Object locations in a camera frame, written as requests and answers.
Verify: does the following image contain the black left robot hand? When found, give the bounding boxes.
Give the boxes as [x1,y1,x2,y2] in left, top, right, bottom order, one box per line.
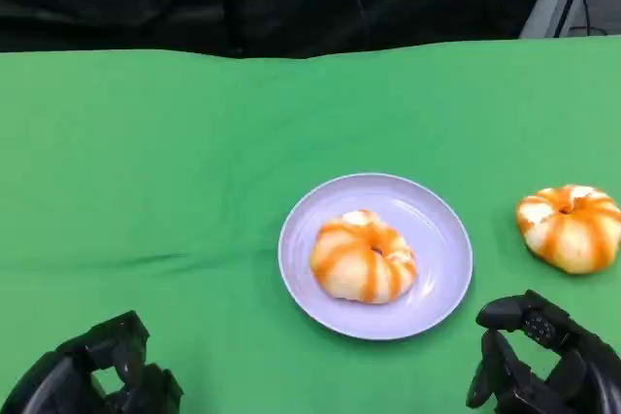
[0,309,184,414]

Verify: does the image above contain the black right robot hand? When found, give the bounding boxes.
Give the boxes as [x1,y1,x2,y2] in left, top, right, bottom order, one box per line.
[466,289,621,414]

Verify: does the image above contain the orange white toy bread roll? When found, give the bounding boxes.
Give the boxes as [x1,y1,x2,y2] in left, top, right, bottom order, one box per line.
[515,184,621,275]
[310,208,419,303]

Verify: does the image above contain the lilac plate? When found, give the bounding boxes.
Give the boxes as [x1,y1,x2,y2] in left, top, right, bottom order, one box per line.
[278,172,474,341]

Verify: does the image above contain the green table cloth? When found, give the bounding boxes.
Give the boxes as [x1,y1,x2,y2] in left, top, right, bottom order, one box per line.
[0,34,621,414]

